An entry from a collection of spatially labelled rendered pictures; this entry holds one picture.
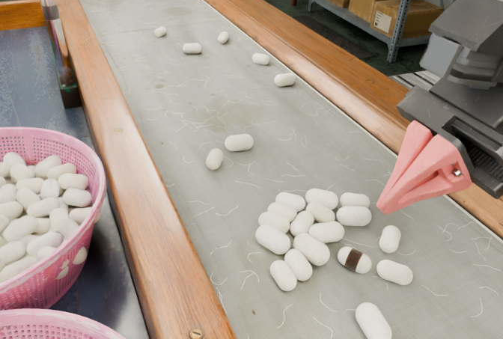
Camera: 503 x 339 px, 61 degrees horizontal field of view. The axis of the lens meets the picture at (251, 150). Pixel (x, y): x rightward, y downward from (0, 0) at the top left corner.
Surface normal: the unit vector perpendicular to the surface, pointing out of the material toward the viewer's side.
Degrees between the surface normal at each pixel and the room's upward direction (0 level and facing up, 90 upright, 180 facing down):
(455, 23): 41
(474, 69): 90
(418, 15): 89
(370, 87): 0
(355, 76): 0
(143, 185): 0
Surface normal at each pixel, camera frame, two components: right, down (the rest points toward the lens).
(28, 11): 0.43, 0.53
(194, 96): 0.04, -0.82
